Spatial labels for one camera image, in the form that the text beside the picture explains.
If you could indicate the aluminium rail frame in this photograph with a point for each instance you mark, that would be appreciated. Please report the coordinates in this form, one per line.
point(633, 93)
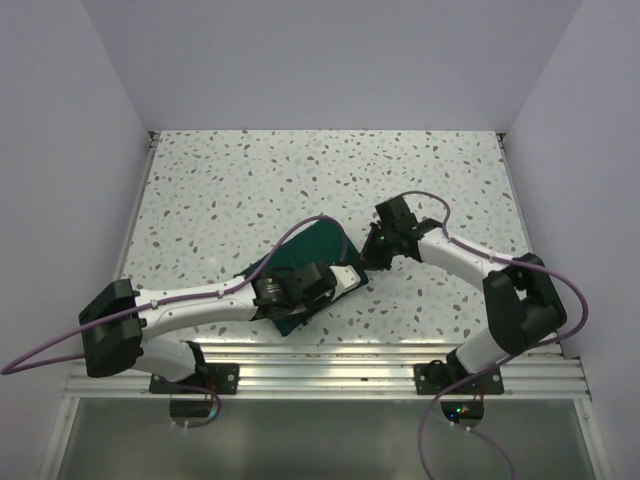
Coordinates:
point(378, 371)

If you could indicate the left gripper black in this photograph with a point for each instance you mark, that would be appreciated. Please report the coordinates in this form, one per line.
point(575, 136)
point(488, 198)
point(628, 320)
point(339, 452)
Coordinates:
point(324, 299)

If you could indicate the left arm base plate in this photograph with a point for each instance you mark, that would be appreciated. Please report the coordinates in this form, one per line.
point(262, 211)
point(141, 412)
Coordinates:
point(219, 378)

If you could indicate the green surgical drape cloth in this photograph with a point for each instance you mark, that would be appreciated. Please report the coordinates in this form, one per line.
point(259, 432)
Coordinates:
point(322, 241)

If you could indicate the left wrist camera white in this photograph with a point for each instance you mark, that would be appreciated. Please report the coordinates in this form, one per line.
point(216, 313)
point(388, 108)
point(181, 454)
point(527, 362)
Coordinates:
point(347, 279)

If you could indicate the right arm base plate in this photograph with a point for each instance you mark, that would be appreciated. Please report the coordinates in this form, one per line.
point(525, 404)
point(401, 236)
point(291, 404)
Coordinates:
point(433, 377)

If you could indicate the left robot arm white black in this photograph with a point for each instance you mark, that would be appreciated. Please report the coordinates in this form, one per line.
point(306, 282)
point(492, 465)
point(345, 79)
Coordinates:
point(128, 329)

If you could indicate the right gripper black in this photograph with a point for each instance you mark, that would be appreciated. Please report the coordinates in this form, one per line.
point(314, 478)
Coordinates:
point(369, 258)

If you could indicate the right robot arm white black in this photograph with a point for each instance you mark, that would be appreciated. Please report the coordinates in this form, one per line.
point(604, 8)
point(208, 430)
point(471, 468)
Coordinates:
point(521, 302)

